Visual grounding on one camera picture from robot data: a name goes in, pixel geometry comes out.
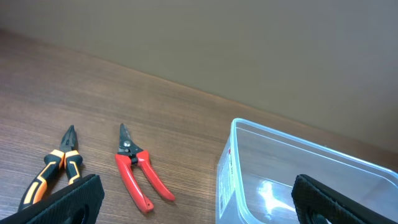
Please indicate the orange black pliers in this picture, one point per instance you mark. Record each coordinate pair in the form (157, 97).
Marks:
(66, 157)

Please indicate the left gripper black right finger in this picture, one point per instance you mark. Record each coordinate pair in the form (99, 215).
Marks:
(316, 203)

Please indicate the clear plastic container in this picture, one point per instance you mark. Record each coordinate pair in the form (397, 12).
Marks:
(258, 167)

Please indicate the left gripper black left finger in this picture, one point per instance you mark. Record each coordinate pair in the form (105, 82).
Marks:
(74, 204)

